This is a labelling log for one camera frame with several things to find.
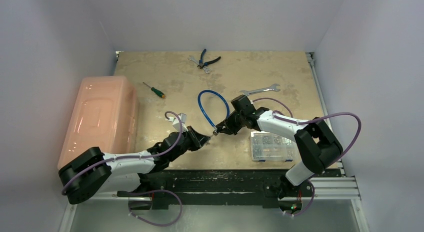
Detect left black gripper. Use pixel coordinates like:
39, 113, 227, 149
168, 125, 210, 162

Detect blue cable lock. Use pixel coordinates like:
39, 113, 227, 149
198, 89, 231, 136

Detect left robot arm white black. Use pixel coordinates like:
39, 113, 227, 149
58, 126, 211, 204

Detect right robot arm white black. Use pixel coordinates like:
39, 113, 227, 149
215, 95, 343, 195

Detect clear plastic screw box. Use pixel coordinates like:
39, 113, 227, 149
250, 131, 298, 162

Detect small silver wrench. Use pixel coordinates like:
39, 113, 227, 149
187, 56, 211, 74

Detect large silver open wrench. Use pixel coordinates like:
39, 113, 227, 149
240, 84, 280, 96

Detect pink plastic storage box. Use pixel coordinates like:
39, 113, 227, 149
57, 76, 139, 169

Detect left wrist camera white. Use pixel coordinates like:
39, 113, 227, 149
168, 113, 188, 132

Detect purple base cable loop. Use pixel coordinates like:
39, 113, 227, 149
127, 190, 184, 227

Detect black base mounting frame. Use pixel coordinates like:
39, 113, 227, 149
117, 169, 312, 209

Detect blue handled pliers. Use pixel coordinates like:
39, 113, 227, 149
197, 49, 222, 69

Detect green handled screwdriver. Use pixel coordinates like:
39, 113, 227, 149
143, 82, 166, 99

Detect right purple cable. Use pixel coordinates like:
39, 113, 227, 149
251, 97, 363, 218

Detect aluminium rail frame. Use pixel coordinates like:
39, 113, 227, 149
305, 52, 362, 200

